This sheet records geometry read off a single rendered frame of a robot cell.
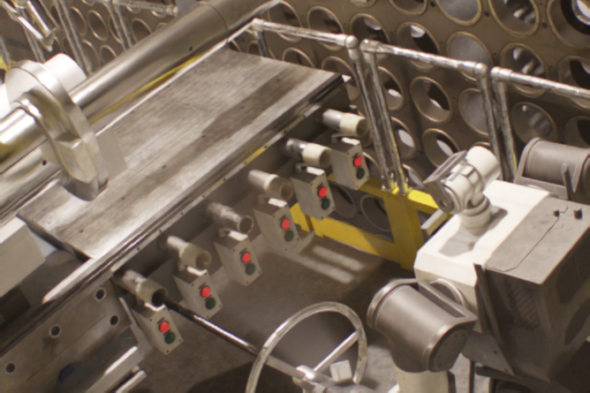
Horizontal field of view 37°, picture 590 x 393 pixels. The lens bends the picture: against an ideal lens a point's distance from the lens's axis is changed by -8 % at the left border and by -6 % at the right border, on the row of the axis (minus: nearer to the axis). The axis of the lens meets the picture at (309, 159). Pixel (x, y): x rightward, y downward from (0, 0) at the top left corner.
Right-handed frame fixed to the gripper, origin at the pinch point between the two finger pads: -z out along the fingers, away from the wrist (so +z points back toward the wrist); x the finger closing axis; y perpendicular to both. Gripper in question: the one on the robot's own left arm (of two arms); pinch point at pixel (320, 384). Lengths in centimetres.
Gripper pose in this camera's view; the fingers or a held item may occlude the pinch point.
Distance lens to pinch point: 213.4
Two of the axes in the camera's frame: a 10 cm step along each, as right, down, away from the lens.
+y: 1.3, -9.7, -1.9
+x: 7.0, -0.5, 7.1
